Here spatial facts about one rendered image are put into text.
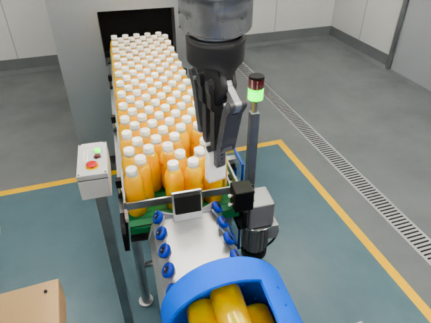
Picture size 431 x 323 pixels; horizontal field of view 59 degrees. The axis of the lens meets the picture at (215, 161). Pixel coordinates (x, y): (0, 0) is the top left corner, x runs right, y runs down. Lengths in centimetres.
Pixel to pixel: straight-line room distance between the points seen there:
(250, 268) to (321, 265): 169
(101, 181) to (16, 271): 142
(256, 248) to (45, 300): 92
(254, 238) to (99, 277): 112
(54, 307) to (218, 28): 76
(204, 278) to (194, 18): 51
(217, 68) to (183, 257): 83
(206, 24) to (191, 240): 91
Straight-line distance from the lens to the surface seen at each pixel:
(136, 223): 140
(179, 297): 82
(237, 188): 135
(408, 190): 325
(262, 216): 154
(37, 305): 103
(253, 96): 155
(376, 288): 248
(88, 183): 133
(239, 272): 80
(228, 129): 51
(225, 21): 45
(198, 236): 128
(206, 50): 47
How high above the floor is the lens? 186
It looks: 35 degrees down
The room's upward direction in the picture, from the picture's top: straight up
